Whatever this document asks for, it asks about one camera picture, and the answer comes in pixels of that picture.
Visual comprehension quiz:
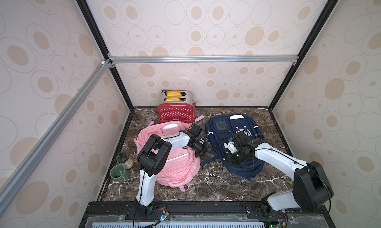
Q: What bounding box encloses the navy blue backpack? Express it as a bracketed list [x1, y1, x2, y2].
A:
[201, 114, 265, 180]

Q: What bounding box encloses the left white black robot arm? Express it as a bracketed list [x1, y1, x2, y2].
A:
[136, 121, 210, 210]

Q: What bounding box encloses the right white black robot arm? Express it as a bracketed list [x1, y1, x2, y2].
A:
[223, 131, 334, 212]

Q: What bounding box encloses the red polka dot toaster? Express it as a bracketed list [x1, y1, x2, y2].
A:
[158, 90, 196, 124]

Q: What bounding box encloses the right yellow toast slice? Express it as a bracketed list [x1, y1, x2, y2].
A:
[165, 97, 181, 103]

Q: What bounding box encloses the yellow toast slice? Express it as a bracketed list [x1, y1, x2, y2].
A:
[165, 97, 181, 103]
[166, 91, 183, 98]

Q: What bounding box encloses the left yellow toast slice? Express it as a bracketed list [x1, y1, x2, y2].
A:
[166, 91, 183, 98]

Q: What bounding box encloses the small glass jar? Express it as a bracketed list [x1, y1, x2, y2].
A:
[116, 152, 134, 169]

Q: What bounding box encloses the green ceramic mug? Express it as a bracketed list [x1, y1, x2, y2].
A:
[110, 164, 130, 183]

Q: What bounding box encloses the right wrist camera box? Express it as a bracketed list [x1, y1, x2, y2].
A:
[223, 141, 238, 154]

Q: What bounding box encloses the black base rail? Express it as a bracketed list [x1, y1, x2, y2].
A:
[79, 202, 335, 228]

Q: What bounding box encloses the horizontal aluminium frame bar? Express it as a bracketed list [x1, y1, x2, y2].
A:
[111, 55, 299, 64]

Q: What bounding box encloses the black right corner post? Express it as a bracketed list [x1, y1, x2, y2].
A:
[268, 0, 339, 112]

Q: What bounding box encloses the black corner post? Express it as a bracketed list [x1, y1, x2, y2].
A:
[76, 0, 134, 111]
[268, 0, 339, 112]

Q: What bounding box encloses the black left corner post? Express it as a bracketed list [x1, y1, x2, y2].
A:
[76, 0, 134, 111]

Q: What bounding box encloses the diagonal aluminium frame bar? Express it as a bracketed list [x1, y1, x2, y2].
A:
[1, 59, 112, 215]

